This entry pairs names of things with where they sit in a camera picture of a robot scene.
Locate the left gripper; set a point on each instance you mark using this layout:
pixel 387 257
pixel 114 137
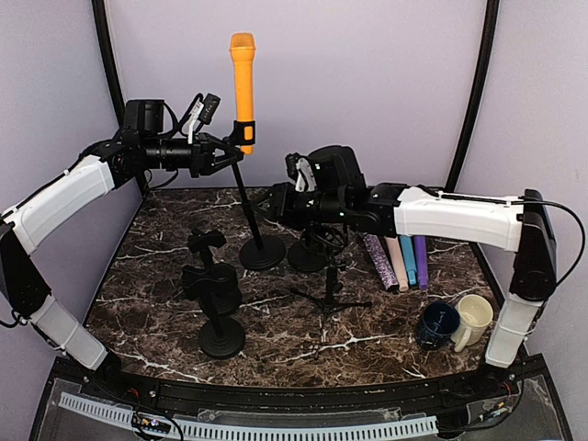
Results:
pixel 204 160

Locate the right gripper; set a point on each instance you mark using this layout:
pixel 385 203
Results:
pixel 281 208

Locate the black stand of orange microphone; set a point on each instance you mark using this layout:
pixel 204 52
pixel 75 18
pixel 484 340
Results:
pixel 262 251

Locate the black stand of purple microphone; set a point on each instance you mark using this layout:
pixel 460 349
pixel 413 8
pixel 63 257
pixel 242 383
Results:
pixel 308 253

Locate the black tripod shock-mount stand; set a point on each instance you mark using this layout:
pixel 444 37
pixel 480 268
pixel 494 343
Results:
pixel 335 241

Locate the black stand of blue microphone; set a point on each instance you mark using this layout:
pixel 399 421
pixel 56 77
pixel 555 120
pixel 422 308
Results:
pixel 219 337

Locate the glitter silver-head microphone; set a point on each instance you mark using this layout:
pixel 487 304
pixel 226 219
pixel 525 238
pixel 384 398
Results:
pixel 380 261

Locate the orange microphone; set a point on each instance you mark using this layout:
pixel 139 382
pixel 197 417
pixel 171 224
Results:
pixel 242 50

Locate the beige microphone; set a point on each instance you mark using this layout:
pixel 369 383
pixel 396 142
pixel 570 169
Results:
pixel 397 263

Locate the blue microphone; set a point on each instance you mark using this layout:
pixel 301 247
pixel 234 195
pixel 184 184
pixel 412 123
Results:
pixel 409 259

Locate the purple microphone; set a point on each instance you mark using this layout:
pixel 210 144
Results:
pixel 419 243

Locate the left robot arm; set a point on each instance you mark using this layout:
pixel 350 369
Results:
pixel 140 144

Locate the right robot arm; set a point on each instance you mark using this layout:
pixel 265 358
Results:
pixel 327 186

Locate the black stand of beige microphone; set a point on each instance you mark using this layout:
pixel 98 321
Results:
pixel 219 278

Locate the dark blue mug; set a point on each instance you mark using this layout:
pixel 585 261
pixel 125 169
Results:
pixel 436 324

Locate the cream mug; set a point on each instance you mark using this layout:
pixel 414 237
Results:
pixel 475 314

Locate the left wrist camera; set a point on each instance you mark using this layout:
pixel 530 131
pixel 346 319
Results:
pixel 199 113

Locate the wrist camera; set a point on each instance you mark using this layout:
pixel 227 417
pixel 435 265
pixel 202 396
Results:
pixel 299 169
pixel 199 113

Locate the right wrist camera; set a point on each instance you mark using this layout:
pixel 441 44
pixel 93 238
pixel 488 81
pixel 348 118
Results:
pixel 299 169

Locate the left black frame post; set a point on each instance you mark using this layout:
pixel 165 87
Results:
pixel 110 66

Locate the black frame post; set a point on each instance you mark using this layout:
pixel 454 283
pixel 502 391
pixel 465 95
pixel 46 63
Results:
pixel 110 66
pixel 475 95

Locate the white cable tray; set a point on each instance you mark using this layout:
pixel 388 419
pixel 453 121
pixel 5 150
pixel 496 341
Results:
pixel 229 425

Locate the black front rail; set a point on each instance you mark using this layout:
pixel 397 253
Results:
pixel 441 395

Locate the right black frame post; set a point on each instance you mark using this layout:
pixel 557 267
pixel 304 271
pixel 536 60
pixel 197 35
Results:
pixel 475 95

